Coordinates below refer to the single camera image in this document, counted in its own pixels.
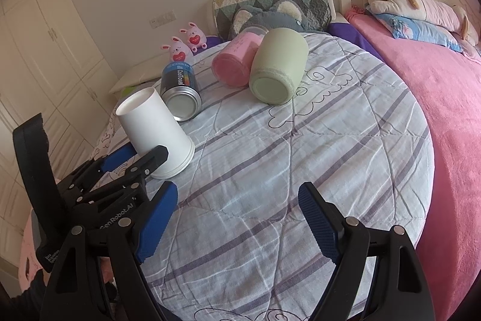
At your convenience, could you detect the pink jar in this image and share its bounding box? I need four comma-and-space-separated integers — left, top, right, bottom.
211, 26, 269, 88

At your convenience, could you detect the blue printed pillow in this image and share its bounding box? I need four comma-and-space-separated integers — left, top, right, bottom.
370, 13, 464, 53

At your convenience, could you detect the striped grey quilt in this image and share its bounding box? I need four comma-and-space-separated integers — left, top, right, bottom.
90, 31, 437, 321

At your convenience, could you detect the pink blanket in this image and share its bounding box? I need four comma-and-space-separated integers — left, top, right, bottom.
346, 7, 481, 321

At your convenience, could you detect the white paper cup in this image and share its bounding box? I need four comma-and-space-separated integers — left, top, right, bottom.
115, 87, 196, 179

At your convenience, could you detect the pink bunny plush toy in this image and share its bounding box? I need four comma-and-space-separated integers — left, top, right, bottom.
161, 36, 194, 64
179, 22, 207, 53

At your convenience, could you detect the grey plush toy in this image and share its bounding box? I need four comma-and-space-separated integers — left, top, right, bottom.
230, 1, 306, 39

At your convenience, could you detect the pink and cream plush toy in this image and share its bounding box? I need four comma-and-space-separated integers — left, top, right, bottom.
366, 0, 479, 43

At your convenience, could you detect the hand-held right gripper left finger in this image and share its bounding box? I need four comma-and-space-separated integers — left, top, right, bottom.
39, 181, 179, 321

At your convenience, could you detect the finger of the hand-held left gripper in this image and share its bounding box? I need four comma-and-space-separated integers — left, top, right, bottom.
56, 146, 138, 194
63, 145, 169, 228

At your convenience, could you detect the pale green jar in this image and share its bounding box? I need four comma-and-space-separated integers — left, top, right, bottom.
249, 28, 309, 106

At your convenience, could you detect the purple bed sheet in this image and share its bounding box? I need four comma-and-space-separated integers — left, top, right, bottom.
327, 20, 384, 62

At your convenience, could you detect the cream wardrobe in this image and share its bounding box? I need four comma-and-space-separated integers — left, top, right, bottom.
0, 0, 119, 269

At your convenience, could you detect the white patterned bed sheet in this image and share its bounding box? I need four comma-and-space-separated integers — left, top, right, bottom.
90, 106, 124, 164

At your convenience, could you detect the metal can with dark label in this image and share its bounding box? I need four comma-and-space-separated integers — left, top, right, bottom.
160, 61, 204, 122

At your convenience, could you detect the white wall socket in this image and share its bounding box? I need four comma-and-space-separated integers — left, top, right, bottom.
150, 11, 176, 28

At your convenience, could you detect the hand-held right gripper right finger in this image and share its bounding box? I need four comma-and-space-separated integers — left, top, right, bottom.
298, 181, 433, 321

